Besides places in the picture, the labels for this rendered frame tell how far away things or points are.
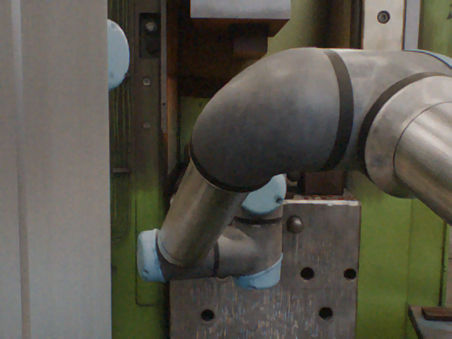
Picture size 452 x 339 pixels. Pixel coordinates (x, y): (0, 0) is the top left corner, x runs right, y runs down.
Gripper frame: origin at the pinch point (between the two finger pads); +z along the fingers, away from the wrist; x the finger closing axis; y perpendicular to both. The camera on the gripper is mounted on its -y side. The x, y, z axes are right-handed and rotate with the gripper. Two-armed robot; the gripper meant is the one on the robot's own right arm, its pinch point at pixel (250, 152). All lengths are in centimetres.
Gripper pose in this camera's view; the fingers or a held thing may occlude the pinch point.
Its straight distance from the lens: 120.5
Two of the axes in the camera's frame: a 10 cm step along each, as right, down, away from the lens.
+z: 0.0, -1.2, 9.9
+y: -0.1, 9.9, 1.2
